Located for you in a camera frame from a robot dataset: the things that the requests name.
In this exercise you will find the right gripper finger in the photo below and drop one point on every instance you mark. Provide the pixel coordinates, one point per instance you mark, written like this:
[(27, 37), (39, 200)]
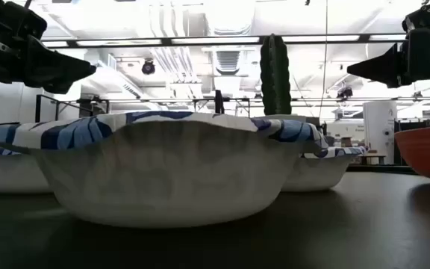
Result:
[(383, 67)]

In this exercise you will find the black metal railing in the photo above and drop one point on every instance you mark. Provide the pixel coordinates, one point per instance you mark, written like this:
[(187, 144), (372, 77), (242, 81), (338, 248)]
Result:
[(37, 108)]

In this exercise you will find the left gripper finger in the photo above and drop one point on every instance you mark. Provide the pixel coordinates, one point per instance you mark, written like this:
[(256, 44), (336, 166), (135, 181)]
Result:
[(54, 71)]

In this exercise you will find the low wooden bench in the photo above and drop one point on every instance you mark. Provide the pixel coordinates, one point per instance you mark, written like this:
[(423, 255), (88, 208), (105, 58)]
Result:
[(371, 157)]

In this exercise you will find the tall green cactus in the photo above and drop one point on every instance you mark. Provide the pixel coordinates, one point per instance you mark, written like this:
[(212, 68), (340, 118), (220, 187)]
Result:
[(274, 74)]

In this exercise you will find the paper bowl blue leaf print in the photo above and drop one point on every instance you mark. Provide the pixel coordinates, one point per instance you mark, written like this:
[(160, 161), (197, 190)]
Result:
[(9, 172), (312, 173), (170, 179)]

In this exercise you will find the orange ribbed bowl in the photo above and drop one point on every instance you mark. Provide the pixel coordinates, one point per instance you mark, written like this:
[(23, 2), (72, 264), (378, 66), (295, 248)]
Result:
[(427, 153)]

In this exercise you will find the black frame beam with lights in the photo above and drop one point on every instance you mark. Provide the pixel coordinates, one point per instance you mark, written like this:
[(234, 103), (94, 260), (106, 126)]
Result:
[(166, 41)]

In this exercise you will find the black upright post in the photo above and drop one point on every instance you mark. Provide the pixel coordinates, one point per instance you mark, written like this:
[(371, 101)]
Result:
[(219, 102)]

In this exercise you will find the white plant pot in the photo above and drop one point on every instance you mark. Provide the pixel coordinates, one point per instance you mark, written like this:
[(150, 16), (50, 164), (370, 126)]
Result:
[(286, 117)]

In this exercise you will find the white cabinet column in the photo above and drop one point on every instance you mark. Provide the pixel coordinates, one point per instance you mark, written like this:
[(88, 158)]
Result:
[(379, 130)]

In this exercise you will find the black ceiling spotlight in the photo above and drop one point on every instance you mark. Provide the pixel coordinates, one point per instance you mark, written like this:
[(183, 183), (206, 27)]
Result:
[(148, 68), (345, 92)]

